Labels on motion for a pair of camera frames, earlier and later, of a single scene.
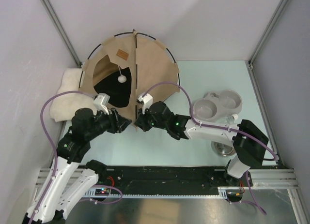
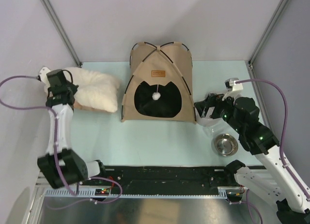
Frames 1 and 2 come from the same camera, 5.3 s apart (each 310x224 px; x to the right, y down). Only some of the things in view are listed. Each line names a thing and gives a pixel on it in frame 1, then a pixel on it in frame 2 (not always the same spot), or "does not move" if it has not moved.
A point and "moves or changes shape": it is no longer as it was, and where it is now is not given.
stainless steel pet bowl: x=223 y=149 does not move
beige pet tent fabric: x=154 y=69 moves or changes shape
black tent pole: x=136 y=76 → x=154 y=46
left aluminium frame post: x=60 y=25 does not move
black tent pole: x=129 y=33 → x=122 y=110
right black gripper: x=141 y=121 → x=212 y=100
